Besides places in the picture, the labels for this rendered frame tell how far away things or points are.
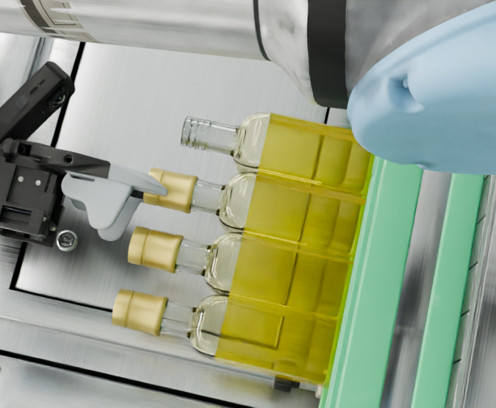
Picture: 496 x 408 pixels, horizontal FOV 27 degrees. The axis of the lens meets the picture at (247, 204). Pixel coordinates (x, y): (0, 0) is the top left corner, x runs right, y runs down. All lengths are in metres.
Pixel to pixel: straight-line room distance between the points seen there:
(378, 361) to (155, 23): 0.44
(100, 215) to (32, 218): 0.06
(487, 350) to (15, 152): 0.44
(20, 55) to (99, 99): 0.10
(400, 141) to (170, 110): 0.74
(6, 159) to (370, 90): 0.62
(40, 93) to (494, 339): 0.46
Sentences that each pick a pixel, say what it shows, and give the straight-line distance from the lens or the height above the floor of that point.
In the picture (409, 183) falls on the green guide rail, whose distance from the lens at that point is 0.81.
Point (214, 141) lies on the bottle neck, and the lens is 0.94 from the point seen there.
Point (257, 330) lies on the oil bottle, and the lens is 0.88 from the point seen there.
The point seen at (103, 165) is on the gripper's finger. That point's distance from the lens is 0.90.
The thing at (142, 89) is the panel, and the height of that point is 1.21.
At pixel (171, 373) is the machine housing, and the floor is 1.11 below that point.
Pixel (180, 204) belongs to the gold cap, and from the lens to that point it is 0.92.
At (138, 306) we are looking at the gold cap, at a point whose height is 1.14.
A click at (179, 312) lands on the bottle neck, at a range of 0.90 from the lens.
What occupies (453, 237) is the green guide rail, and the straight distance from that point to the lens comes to 0.80.
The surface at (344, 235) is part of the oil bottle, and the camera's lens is 0.90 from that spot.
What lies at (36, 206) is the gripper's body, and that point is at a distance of 0.92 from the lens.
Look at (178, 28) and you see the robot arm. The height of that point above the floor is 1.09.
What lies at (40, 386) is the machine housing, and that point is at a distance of 1.08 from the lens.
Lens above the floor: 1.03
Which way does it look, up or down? 2 degrees up
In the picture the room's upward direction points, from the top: 78 degrees counter-clockwise
